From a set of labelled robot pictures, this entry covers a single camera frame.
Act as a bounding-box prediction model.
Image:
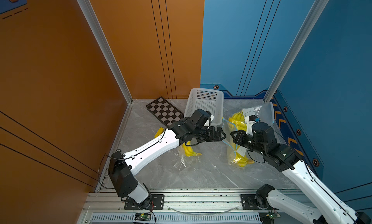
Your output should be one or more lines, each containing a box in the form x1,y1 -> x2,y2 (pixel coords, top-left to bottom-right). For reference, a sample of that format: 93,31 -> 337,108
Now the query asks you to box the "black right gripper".
229,129 -> 267,157

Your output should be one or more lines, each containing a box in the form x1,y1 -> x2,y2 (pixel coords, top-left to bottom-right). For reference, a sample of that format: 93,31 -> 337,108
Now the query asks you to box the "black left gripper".
192,125 -> 227,143

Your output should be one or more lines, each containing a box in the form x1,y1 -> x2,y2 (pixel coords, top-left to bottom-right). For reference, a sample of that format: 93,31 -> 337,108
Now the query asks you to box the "clear zip bag blue seal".
223,117 -> 254,168

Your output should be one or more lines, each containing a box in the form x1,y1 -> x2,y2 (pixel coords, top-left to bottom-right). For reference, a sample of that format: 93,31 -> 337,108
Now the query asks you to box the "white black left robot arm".
108,109 -> 226,209

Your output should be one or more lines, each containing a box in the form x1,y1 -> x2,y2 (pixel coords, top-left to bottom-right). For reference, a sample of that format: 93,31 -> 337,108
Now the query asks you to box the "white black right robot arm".
230,122 -> 372,224

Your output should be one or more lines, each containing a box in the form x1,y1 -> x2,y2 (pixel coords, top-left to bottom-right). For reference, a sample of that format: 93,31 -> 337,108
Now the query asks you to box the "clear bag far right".
228,101 -> 275,134

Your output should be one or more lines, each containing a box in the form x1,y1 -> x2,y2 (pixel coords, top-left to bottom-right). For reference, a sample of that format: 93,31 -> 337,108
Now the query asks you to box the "yellow green banana bunch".
228,112 -> 247,131

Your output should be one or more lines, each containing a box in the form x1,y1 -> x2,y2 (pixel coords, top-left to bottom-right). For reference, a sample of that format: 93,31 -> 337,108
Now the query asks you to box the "clear bag near left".
173,146 -> 200,171

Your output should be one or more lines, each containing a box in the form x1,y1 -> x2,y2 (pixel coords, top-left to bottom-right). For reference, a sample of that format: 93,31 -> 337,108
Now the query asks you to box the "white perforated plastic basket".
184,88 -> 224,127

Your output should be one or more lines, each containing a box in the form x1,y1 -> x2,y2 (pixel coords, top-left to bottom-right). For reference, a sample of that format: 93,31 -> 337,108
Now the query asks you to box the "black white chessboard box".
146,97 -> 184,126

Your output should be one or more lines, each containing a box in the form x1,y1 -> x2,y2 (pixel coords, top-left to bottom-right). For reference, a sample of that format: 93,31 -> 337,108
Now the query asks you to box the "yellow flat block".
154,127 -> 164,138

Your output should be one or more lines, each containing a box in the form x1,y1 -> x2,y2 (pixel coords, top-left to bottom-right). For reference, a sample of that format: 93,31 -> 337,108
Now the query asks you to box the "green circuit board right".
266,213 -> 281,220

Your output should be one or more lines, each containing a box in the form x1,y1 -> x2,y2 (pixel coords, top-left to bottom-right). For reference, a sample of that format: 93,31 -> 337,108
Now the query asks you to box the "green circuit board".
266,213 -> 281,220
134,213 -> 152,223

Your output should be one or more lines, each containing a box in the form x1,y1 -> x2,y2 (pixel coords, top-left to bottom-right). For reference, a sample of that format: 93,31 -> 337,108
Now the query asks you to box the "green circuit board left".
134,213 -> 152,223

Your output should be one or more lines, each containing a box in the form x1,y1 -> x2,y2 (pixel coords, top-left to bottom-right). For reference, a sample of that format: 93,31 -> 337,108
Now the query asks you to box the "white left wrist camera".
207,114 -> 214,126

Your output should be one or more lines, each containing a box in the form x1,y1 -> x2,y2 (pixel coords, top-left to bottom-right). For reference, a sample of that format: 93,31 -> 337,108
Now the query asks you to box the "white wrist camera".
207,114 -> 214,126
245,115 -> 261,128

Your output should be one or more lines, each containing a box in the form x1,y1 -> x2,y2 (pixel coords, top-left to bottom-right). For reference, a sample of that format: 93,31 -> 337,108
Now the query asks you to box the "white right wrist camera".
245,115 -> 261,128

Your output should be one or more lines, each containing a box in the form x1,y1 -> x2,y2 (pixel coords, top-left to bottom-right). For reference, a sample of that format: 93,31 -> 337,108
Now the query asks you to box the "aluminium front rail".
77,189 -> 320,224

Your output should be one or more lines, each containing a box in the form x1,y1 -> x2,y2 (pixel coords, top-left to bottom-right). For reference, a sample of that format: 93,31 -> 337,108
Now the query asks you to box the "aluminium corner post right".
263,0 -> 329,103

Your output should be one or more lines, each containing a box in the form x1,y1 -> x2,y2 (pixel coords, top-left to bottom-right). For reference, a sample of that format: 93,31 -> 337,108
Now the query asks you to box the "aluminium corner post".
77,0 -> 133,105
263,0 -> 329,103

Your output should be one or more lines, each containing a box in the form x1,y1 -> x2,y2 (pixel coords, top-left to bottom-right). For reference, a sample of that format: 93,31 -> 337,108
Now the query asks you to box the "aluminium corner post left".
77,0 -> 133,105

